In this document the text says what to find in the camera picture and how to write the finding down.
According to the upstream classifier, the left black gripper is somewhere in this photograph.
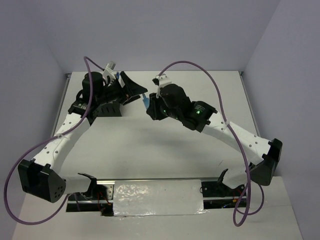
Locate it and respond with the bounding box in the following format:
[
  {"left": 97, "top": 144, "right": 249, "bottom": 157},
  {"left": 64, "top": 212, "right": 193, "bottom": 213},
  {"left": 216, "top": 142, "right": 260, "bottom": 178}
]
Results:
[{"left": 96, "top": 71, "right": 148, "bottom": 106}]

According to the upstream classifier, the blue highlighter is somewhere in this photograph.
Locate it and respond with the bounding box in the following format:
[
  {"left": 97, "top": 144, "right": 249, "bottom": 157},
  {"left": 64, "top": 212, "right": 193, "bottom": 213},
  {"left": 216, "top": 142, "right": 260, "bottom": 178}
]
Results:
[{"left": 142, "top": 93, "right": 150, "bottom": 110}]

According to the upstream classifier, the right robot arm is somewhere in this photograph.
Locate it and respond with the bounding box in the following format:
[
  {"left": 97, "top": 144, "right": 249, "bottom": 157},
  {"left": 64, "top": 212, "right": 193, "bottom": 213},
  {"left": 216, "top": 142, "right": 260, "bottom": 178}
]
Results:
[{"left": 146, "top": 83, "right": 283, "bottom": 196}]

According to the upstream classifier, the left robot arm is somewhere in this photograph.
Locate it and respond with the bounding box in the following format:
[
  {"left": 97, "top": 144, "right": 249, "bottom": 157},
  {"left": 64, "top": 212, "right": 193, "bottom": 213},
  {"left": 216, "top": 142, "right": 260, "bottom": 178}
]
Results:
[{"left": 18, "top": 71, "right": 148, "bottom": 203}]

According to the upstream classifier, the black slotted organizer box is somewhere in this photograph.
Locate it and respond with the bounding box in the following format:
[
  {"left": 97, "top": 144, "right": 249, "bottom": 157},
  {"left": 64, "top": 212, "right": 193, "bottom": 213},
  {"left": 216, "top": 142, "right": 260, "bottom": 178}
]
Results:
[{"left": 92, "top": 102, "right": 122, "bottom": 118}]

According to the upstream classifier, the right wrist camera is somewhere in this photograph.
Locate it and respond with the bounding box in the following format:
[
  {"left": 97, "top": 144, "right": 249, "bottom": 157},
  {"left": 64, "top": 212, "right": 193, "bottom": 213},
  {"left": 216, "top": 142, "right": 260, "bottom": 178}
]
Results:
[{"left": 152, "top": 73, "right": 172, "bottom": 99}]

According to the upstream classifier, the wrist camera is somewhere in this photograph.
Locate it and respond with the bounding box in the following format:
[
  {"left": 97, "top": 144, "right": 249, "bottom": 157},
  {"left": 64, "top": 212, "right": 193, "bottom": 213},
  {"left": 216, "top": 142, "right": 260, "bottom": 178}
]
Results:
[
  {"left": 152, "top": 73, "right": 172, "bottom": 99},
  {"left": 102, "top": 61, "right": 116, "bottom": 80}
]

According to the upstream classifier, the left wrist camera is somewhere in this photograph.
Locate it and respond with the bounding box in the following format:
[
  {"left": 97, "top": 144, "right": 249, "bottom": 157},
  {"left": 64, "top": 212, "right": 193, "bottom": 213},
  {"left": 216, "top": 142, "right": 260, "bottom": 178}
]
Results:
[{"left": 102, "top": 61, "right": 116, "bottom": 80}]

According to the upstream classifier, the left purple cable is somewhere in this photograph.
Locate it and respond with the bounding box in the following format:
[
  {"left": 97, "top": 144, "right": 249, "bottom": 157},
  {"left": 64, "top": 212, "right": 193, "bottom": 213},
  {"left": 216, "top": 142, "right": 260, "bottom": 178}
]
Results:
[{"left": 3, "top": 56, "right": 105, "bottom": 223}]

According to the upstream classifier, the purple cable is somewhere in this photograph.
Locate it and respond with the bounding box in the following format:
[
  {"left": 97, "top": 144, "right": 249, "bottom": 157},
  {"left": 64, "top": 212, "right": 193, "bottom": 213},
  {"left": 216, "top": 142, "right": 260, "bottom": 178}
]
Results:
[
  {"left": 3, "top": 56, "right": 105, "bottom": 223},
  {"left": 158, "top": 60, "right": 263, "bottom": 227}
]

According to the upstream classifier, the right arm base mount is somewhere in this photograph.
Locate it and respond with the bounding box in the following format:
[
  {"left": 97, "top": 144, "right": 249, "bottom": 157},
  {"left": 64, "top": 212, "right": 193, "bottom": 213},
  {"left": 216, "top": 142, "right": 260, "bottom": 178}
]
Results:
[{"left": 199, "top": 180, "right": 245, "bottom": 210}]

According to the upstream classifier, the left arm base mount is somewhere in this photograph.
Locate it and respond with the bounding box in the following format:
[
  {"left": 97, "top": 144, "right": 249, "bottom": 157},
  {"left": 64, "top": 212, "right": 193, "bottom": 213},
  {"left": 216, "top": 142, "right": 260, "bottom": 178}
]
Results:
[{"left": 66, "top": 181, "right": 115, "bottom": 217}]

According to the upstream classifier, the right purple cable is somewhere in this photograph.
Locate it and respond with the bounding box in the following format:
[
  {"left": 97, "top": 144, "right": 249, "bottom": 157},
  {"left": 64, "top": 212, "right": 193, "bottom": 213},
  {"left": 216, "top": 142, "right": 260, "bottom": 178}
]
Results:
[{"left": 158, "top": 60, "right": 263, "bottom": 227}]

